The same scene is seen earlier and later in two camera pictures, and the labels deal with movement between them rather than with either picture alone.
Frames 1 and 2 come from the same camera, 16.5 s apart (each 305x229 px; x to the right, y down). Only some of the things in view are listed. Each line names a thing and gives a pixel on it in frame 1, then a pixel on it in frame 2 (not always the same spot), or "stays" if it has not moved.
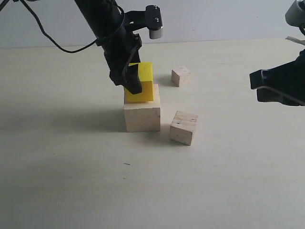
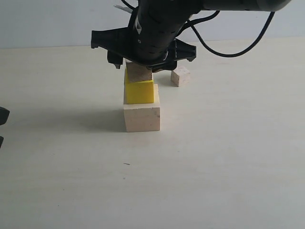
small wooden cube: x=180 y=76 stays
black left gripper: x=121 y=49 -> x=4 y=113
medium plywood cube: x=182 y=127 -> x=137 y=72
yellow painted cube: x=146 y=76 stays
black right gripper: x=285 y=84 -> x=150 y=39
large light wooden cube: x=143 y=116 stays
